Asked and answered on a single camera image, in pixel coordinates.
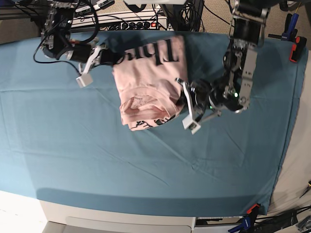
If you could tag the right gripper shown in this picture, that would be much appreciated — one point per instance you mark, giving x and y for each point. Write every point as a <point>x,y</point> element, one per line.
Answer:
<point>80,53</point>

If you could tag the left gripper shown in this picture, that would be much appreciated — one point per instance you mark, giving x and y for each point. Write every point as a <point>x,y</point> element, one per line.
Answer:
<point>203,96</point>

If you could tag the pink T-shirt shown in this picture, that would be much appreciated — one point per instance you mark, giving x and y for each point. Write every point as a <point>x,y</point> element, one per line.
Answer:
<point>145,78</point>

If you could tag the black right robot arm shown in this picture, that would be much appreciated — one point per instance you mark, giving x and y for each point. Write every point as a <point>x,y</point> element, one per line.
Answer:
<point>57,46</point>

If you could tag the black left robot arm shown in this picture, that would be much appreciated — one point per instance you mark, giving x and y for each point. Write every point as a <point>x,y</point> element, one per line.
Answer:
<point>231,91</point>

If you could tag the white power strip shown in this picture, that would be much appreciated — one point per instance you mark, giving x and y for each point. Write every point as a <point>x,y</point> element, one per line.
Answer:
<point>126,20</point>

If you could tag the teal table cloth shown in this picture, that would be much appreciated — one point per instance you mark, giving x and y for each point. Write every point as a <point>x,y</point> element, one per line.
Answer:
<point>65,144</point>

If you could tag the blue black clamp top right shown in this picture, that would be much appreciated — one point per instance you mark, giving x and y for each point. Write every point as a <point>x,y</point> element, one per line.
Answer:
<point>290,31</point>

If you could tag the blue black clamp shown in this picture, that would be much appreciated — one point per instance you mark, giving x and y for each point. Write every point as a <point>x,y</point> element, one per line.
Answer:
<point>246,224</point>
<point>290,31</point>

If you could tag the orange black clamp top right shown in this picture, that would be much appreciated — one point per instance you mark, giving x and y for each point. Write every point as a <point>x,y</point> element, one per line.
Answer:
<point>297,48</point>

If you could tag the orange black clamp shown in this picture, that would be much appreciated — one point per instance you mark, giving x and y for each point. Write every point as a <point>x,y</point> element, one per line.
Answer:
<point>253,208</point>
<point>297,48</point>

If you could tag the orange black clamp bottom right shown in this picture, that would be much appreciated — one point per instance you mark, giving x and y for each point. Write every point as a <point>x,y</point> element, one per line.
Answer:
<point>253,208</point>

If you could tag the blue black clamp bottom right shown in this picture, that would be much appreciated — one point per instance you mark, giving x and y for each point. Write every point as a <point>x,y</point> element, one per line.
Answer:
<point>246,224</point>

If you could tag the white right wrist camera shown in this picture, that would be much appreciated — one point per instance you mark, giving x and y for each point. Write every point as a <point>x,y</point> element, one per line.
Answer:
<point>84,80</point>

